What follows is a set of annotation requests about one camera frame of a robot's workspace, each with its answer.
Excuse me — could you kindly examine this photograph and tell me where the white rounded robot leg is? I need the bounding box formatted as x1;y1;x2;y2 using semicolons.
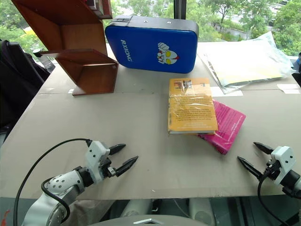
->
121;199;152;223
189;198;216;226

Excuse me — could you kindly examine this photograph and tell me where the blue RXIONG padded case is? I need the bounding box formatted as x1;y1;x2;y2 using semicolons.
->
104;15;200;74

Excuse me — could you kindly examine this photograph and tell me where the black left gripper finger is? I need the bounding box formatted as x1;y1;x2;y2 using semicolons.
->
108;143;127;156
115;155;139;178

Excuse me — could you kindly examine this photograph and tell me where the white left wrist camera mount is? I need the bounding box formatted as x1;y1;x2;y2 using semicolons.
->
85;140;111;183

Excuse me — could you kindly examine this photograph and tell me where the black garment on chair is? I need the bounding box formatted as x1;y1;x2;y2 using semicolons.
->
0;39;51;134

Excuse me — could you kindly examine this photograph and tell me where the black window post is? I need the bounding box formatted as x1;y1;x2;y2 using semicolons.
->
173;0;187;20

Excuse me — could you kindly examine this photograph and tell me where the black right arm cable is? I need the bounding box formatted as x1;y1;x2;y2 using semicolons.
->
257;169;290;226

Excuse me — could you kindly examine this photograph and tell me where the pink book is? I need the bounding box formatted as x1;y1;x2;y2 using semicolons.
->
197;98;247;155

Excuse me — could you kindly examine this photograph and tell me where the orange book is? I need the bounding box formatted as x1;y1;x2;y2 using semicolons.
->
167;78;219;136

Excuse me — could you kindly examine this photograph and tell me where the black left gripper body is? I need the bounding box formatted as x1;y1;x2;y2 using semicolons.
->
100;154;118;179

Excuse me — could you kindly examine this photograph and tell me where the grey robot torso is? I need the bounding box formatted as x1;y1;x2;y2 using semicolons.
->
88;213;210;226

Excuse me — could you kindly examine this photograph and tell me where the clear plastic bag with paper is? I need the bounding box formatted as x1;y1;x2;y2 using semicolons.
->
197;31;296;95

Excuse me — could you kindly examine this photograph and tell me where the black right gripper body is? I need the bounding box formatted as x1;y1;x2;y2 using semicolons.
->
260;159;281;181

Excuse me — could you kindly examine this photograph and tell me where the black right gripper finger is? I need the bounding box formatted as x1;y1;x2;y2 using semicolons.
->
237;155;264;181
253;141;275;155

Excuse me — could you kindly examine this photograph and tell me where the brown wooden shelf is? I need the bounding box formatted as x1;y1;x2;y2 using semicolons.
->
11;0;119;97

